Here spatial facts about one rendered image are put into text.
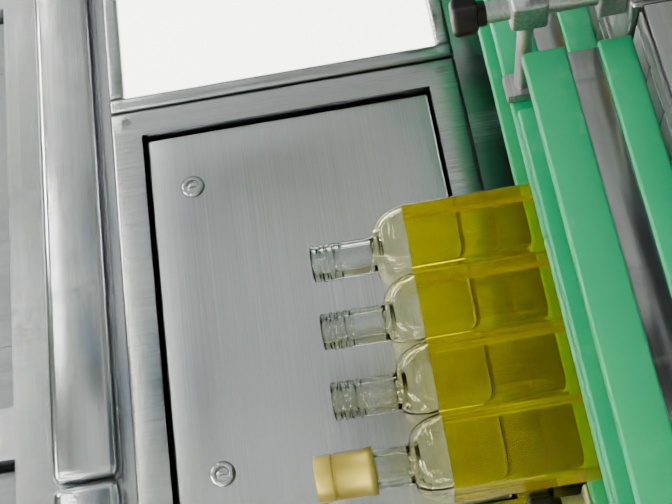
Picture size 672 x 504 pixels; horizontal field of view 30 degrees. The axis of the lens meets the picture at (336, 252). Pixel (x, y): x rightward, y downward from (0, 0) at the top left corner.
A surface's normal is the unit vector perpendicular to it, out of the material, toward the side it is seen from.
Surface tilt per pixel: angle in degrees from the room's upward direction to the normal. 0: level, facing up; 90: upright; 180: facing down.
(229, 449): 90
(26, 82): 90
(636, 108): 90
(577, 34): 90
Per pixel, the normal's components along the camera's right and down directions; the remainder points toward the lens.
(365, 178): -0.09, -0.44
